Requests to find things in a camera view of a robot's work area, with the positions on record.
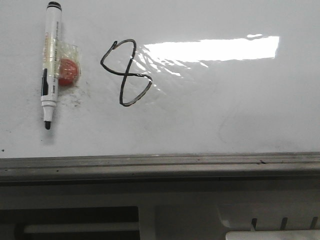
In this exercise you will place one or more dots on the red round magnet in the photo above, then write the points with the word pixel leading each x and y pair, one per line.
pixel 68 72

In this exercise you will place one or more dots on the grey aluminium whiteboard frame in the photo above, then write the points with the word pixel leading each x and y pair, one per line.
pixel 64 169

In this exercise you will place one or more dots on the white black whiteboard marker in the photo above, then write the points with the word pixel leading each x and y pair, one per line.
pixel 50 67

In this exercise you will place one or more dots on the white whiteboard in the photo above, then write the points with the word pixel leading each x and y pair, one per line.
pixel 165 77

